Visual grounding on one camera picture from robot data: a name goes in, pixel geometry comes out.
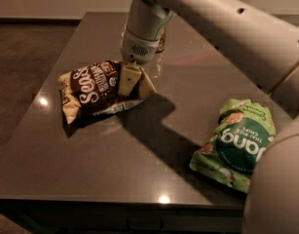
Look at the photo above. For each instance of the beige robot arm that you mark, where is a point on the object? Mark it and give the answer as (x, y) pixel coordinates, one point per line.
(266, 50)

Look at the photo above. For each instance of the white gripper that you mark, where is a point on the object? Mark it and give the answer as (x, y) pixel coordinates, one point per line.
(139, 50)

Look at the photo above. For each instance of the green Dang rice chips bag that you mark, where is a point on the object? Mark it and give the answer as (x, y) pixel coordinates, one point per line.
(245, 129)

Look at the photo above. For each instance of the gold soda can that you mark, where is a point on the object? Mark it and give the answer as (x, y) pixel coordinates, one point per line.
(161, 45)

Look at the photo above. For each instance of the brown sea salt chip bag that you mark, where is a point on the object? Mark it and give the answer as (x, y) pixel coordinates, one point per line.
(92, 90)

